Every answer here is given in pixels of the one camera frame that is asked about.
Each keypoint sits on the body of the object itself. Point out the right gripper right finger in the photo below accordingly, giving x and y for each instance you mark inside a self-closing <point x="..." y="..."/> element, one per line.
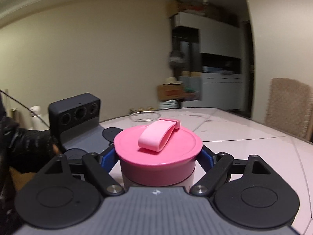
<point x="216" y="167"/>

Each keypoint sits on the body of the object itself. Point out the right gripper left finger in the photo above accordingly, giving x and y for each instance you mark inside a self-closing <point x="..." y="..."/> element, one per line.
<point x="98" y="177"/>

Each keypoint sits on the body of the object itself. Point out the Hello Kitty thermos jar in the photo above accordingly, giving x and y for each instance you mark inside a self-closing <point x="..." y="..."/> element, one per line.
<point x="178" y="175"/>

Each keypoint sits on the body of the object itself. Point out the pink jar lid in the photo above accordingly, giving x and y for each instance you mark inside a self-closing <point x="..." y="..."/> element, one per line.
<point x="163" y="142"/>

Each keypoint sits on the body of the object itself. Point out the person left hand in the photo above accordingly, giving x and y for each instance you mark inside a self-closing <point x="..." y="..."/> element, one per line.
<point x="31" y="150"/>

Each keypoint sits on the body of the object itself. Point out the clear dimpled glass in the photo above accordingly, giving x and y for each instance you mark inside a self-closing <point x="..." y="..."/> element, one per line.
<point x="144" y="117"/>

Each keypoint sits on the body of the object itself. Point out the white grey cabinet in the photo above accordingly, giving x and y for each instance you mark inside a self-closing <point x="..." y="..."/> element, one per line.
<point x="212" y="69"/>

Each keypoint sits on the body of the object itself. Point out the cardboard box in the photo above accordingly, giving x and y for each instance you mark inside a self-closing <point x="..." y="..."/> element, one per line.
<point x="170" y="92"/>

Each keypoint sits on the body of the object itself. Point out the straw hat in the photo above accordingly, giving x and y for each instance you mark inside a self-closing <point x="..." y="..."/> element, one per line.
<point x="172" y="81"/>

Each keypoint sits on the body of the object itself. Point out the hanging bag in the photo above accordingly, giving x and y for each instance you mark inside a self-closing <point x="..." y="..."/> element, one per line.
<point x="176" y="58"/>

